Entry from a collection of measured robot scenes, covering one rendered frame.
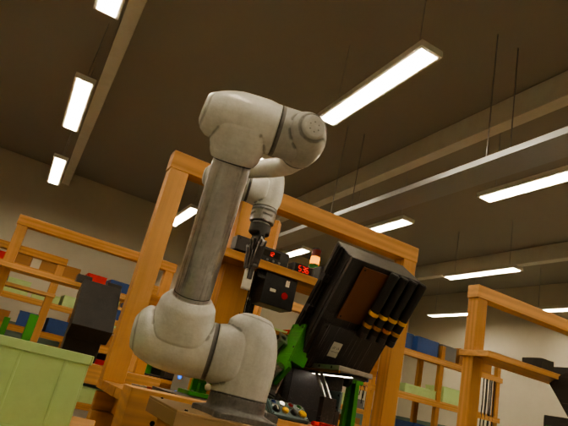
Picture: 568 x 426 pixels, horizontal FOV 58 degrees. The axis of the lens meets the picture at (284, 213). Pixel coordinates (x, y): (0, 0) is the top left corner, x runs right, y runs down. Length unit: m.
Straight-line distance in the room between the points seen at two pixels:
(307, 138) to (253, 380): 0.63
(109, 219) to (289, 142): 11.17
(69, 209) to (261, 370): 11.04
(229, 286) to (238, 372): 1.10
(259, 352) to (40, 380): 0.56
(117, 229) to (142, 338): 10.98
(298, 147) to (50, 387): 0.74
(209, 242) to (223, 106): 0.34
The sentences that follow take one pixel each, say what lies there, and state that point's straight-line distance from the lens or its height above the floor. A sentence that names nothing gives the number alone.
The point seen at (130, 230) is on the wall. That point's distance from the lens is 12.39.
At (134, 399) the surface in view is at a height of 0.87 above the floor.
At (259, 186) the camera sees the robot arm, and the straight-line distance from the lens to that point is 1.82.
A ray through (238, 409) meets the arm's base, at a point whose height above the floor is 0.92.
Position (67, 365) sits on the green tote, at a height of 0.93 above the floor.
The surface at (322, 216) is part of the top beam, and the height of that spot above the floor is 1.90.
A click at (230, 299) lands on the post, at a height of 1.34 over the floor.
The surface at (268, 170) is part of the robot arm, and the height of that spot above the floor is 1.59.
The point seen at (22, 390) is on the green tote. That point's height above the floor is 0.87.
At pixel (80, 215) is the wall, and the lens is 12.29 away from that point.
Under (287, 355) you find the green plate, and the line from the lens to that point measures 2.18.
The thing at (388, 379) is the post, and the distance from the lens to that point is 2.90.
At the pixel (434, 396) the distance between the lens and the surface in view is 8.11.
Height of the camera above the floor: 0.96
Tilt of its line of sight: 19 degrees up
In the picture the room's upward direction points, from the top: 13 degrees clockwise
